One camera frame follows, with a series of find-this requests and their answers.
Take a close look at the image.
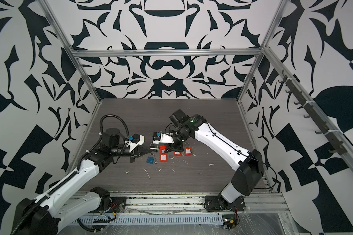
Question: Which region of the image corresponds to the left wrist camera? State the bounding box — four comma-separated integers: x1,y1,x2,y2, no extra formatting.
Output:
126,134,145,152

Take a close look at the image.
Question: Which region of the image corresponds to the black corrugated cable conduit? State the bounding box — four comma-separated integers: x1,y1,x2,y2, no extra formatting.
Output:
10,114,130,235

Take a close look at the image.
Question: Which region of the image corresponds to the black hook rack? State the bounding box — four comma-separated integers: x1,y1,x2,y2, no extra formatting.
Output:
279,70,350,156

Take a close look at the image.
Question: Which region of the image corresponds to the red padlock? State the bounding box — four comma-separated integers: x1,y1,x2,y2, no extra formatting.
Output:
174,151,182,157
184,142,193,156
159,154,167,162
153,146,166,154

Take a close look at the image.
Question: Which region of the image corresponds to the blue padlock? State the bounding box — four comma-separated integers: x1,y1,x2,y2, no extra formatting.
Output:
146,154,156,164

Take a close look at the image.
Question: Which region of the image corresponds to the white slotted cable duct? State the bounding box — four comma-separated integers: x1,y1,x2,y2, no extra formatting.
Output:
80,214,224,226

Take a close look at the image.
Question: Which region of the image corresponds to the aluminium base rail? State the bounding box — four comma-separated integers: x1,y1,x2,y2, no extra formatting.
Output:
64,192,289,213

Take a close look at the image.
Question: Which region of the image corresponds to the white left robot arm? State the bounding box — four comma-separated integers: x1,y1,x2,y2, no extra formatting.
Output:
11,128,151,235

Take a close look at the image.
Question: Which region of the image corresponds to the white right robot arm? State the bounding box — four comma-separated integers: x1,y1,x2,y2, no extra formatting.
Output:
168,109,264,205

